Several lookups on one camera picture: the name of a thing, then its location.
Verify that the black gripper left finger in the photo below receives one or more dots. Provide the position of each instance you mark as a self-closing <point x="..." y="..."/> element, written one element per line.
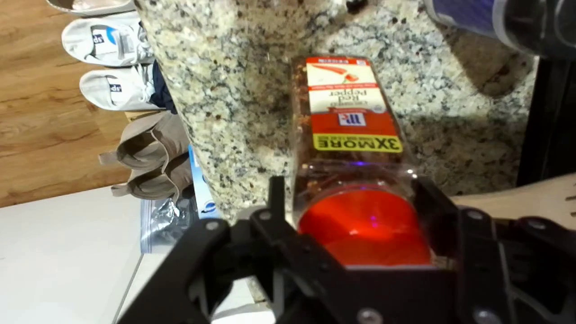
<point x="227" y="245"/>

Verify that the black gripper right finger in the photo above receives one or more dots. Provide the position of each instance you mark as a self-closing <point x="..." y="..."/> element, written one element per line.
<point x="510" y="271"/>

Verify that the spice container with red lid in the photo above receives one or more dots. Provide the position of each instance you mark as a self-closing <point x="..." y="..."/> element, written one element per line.
<point x="353" y="119"/>

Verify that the light blue box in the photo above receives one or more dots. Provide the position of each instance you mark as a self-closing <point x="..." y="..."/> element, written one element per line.
<point x="204" y="186"/>

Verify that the clear plastic bag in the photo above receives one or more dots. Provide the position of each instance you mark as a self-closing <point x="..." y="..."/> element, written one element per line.
<point x="164" y="222"/>

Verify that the tan suede boot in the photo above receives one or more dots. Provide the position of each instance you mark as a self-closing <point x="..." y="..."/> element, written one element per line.
<point x="155" y="181"/>
<point x="146" y="141"/>

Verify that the white cabinet top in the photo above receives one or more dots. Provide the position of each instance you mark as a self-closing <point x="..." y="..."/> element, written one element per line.
<point x="60" y="258"/>

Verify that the dark navy fabric item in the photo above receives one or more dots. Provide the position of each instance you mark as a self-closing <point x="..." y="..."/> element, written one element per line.
<point x="162" y="91"/>

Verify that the white sneaker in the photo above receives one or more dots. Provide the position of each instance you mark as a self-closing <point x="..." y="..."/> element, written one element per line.
<point x="117" y="89"/>
<point x="105" y="40"/>

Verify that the beige flat shoe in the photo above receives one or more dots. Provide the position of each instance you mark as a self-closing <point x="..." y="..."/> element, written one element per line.
<point x="90" y="8"/>

